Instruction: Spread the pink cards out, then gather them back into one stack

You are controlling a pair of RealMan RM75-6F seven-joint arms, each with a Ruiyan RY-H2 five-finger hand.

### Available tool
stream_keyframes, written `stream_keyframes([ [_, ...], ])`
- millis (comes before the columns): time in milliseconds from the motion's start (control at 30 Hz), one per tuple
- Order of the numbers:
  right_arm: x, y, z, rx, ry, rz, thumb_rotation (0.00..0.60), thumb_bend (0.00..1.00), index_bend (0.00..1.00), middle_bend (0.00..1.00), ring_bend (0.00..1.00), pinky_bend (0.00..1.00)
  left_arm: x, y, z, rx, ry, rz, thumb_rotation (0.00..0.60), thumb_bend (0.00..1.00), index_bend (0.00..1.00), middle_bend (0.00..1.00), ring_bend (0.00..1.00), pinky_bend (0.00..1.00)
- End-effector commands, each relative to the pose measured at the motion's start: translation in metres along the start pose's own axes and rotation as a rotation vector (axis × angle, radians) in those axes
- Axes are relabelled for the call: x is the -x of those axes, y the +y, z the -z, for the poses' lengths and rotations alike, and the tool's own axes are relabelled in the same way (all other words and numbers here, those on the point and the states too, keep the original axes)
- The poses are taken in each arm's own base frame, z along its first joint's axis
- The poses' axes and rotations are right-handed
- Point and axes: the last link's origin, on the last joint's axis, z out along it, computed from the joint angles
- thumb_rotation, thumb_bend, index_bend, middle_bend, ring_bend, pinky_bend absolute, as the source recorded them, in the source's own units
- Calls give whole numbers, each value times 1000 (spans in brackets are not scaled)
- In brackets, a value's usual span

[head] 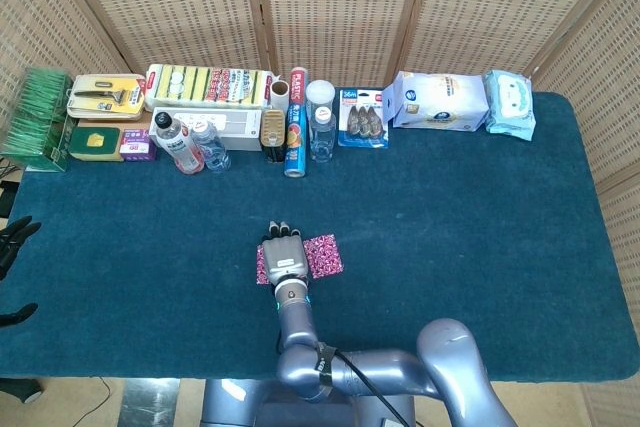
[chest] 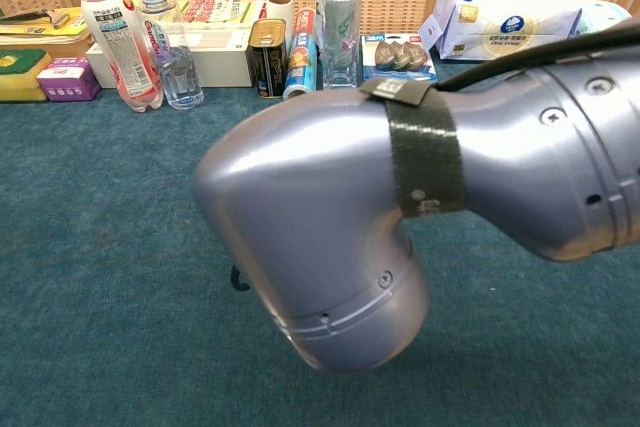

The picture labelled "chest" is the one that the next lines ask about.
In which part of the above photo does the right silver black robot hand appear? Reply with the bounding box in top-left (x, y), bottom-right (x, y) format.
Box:
top-left (228, 265), bottom-right (252, 293)

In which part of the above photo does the teal carpet table mat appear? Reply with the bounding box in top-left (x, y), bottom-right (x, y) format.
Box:
top-left (0, 64), bottom-right (640, 427)

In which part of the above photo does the small clear water bottle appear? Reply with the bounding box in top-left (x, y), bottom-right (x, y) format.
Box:
top-left (137, 0), bottom-right (205, 111)

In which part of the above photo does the long white cardboard box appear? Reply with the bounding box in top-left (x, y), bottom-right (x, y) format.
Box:
top-left (85, 21), bottom-right (254, 90)

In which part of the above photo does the black gold tin can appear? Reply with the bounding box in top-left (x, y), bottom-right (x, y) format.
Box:
top-left (244, 17), bottom-right (290, 99)

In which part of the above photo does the pink drink bottle black cap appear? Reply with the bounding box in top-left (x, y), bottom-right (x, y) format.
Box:
top-left (75, 0), bottom-right (165, 113)

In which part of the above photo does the tall clear bottle white cap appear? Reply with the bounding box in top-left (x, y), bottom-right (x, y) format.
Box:
top-left (319, 0), bottom-right (362, 93)

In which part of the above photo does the small purple box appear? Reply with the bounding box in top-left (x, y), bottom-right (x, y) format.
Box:
top-left (35, 56), bottom-right (103, 103)

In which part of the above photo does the white paper roll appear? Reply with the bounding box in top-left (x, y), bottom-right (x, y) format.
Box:
top-left (264, 0), bottom-right (295, 41)

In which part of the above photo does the yellow green sponge multipack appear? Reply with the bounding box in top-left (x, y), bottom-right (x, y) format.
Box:
top-left (169, 0), bottom-right (269, 26)

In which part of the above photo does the blue hooks blister pack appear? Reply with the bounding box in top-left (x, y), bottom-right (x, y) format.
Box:
top-left (360, 32), bottom-right (441, 84)

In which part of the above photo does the green yellow scouring sponge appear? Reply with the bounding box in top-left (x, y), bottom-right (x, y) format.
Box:
top-left (0, 47), bottom-right (54, 104)

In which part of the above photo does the yellow carded razor pack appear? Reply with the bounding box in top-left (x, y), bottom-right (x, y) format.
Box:
top-left (0, 6), bottom-right (94, 46)

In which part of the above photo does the white blue tissue pack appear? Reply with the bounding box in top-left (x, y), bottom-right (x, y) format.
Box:
top-left (418, 0), bottom-right (584, 62)

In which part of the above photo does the light blue wet wipes pack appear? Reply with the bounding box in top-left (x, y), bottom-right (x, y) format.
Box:
top-left (569, 0), bottom-right (636, 38)

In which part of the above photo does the black velcro strap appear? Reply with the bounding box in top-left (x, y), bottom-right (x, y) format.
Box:
top-left (359, 77), bottom-right (469, 219)

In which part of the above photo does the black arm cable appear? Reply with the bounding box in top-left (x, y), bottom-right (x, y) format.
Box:
top-left (439, 16), bottom-right (640, 96)

